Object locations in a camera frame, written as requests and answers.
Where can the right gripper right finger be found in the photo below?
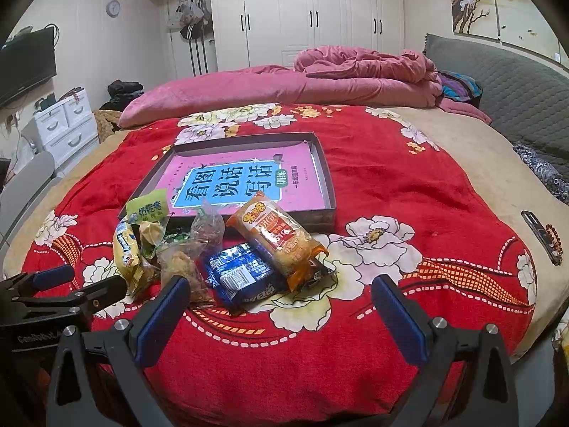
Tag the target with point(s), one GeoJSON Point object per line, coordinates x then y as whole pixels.
{"type": "Point", "coordinates": [485, 394]}

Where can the green milk candy bag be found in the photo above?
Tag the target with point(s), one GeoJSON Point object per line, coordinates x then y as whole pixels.
{"type": "Point", "coordinates": [150, 213]}

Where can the black television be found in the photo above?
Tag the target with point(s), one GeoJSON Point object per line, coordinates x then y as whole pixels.
{"type": "Point", "coordinates": [26, 62]}

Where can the blue purple folded cloth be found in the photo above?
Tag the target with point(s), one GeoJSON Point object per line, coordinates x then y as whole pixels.
{"type": "Point", "coordinates": [461, 88]}

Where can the white drawer cabinet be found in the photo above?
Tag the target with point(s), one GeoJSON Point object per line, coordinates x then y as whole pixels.
{"type": "Point", "coordinates": [66, 129]}

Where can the hanging bags on door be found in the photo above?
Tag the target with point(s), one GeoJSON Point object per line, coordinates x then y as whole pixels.
{"type": "Point", "coordinates": [190, 33]}

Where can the clear bag walnut snack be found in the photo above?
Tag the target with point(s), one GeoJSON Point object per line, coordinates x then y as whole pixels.
{"type": "Point", "coordinates": [208, 229]}

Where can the grey shallow box tray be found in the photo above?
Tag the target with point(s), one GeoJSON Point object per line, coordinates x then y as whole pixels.
{"type": "Point", "coordinates": [320, 220]}

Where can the floral wall painting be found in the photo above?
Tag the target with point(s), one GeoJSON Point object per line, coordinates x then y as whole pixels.
{"type": "Point", "coordinates": [514, 22]}

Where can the pink quilt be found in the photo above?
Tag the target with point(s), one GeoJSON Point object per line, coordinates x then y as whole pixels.
{"type": "Point", "coordinates": [327, 75]}

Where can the pink and blue book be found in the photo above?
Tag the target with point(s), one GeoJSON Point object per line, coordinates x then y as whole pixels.
{"type": "Point", "coordinates": [228, 179]}

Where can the grey patterned cloth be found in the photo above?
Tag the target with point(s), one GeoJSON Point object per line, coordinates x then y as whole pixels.
{"type": "Point", "coordinates": [552, 179]}

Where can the black clothes pile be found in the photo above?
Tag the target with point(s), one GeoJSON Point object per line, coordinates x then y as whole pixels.
{"type": "Point", "coordinates": [122, 94]}

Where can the clear bag brown pastry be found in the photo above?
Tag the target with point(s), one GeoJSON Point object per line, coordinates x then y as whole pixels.
{"type": "Point", "coordinates": [180, 259]}

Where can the orange bread snack pack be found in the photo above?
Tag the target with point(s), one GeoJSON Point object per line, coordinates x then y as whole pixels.
{"type": "Point", "coordinates": [280, 240]}

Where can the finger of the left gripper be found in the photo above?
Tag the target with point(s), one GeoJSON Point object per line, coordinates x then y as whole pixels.
{"type": "Point", "coordinates": [29, 284]}
{"type": "Point", "coordinates": [95, 295]}

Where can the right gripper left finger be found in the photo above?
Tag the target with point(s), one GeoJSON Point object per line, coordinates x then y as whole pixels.
{"type": "Point", "coordinates": [98, 378]}

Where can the beige bed sheet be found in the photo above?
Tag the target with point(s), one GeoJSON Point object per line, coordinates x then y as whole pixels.
{"type": "Point", "coordinates": [494, 169]}

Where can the black remote with beads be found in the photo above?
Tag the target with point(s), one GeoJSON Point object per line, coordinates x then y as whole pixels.
{"type": "Point", "coordinates": [545, 238]}

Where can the round wall clock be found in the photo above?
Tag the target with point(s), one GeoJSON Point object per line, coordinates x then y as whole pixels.
{"type": "Point", "coordinates": [113, 8]}

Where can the brown knitted cloth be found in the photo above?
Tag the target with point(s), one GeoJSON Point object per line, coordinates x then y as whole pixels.
{"type": "Point", "coordinates": [107, 123]}

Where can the grey padded headboard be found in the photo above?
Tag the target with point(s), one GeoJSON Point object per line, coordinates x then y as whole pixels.
{"type": "Point", "coordinates": [526, 100]}

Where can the white wardrobe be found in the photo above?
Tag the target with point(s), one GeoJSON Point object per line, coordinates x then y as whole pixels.
{"type": "Point", "coordinates": [247, 33]}

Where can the yellow wafer snack pack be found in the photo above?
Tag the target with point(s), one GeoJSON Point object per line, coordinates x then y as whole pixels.
{"type": "Point", "coordinates": [127, 258]}

